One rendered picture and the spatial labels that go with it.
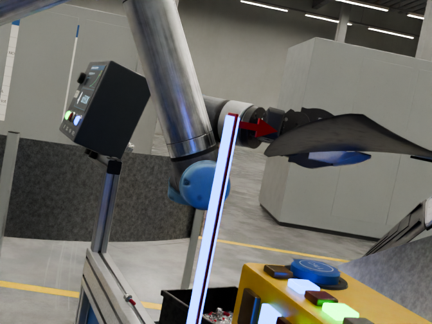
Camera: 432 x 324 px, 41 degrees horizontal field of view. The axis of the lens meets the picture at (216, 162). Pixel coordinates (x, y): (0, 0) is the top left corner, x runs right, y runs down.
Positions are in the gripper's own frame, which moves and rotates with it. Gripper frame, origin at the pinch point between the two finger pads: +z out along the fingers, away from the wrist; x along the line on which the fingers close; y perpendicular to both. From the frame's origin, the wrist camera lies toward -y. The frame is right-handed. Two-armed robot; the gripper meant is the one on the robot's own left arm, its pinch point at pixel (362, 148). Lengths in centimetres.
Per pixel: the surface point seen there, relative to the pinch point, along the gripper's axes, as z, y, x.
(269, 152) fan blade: -10.7, -8.3, 4.1
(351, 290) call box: 13.4, -38.5, 14.8
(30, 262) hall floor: -251, 191, 99
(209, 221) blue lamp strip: -9.4, -22.8, 14.7
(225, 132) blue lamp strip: -9.5, -24.0, 3.7
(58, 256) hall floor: -253, 217, 96
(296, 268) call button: 9.2, -40.2, 14.2
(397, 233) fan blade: 5.1, 13.8, 11.1
